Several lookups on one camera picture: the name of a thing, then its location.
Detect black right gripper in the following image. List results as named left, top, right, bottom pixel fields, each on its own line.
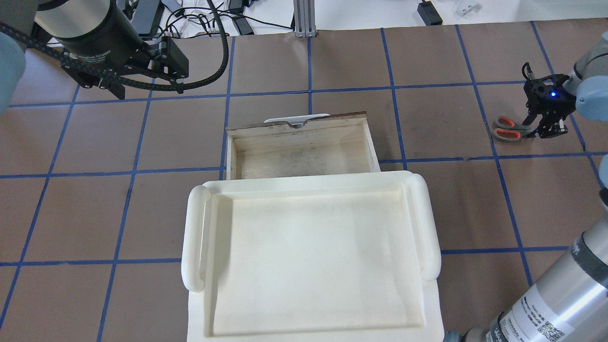
left=522, top=62, right=576, bottom=139

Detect white drawer handle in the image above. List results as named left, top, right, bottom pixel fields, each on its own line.
left=264, top=113, right=329, bottom=126

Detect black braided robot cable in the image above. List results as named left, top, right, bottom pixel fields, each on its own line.
left=0, top=0, right=230, bottom=92

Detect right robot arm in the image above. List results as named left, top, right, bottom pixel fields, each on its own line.
left=443, top=32, right=607, bottom=342

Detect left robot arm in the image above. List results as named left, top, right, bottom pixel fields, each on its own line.
left=1, top=0, right=189, bottom=112

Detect grey orange handled scissors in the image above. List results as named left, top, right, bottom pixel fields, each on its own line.
left=492, top=116, right=534, bottom=142

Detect aluminium frame post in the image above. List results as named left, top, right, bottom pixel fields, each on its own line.
left=293, top=0, right=318, bottom=38

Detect open wooden drawer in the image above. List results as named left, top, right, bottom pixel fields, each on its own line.
left=226, top=111, right=380, bottom=180

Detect black power adapter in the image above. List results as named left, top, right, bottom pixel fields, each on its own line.
left=417, top=0, right=443, bottom=26

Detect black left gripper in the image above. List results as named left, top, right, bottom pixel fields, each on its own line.
left=63, top=37, right=190, bottom=84

